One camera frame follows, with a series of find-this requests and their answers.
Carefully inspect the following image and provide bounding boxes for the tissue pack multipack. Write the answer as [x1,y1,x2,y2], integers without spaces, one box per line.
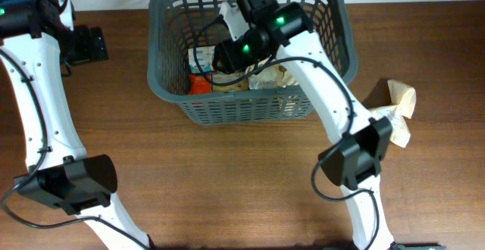
[187,46,214,74]

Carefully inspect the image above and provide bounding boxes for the brown paper bag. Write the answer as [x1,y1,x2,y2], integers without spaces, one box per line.
[249,64,299,90]

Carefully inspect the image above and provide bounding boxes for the orange spaghetti packet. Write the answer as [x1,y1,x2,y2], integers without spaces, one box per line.
[188,70,251,95]

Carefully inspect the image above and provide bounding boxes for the cream paper bag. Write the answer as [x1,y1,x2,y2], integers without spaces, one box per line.
[370,80,417,148]

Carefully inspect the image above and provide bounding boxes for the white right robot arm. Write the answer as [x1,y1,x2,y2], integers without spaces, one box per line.
[213,0,395,249]

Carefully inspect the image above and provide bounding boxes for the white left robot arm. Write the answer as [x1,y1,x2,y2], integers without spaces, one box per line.
[1,0,153,249]

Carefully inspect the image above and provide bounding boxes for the grey plastic basket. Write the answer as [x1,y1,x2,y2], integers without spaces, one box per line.
[147,0,358,125]

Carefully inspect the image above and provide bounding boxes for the black cable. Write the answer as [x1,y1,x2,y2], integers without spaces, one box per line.
[192,14,381,250]

